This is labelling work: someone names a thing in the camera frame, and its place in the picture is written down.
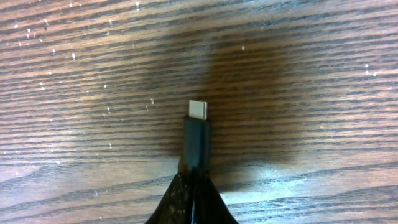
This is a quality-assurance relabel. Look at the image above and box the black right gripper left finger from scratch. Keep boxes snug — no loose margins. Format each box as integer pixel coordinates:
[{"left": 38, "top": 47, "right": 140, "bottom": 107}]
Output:
[{"left": 146, "top": 172, "right": 192, "bottom": 224}]

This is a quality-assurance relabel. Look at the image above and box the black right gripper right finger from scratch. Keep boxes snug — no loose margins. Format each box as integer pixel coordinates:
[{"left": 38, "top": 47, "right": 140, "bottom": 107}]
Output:
[{"left": 191, "top": 172, "right": 238, "bottom": 224}]

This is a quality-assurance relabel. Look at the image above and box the black USB charger cable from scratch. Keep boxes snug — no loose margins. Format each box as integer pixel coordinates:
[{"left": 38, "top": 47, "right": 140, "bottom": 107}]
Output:
[{"left": 182, "top": 100, "right": 213, "bottom": 175}]

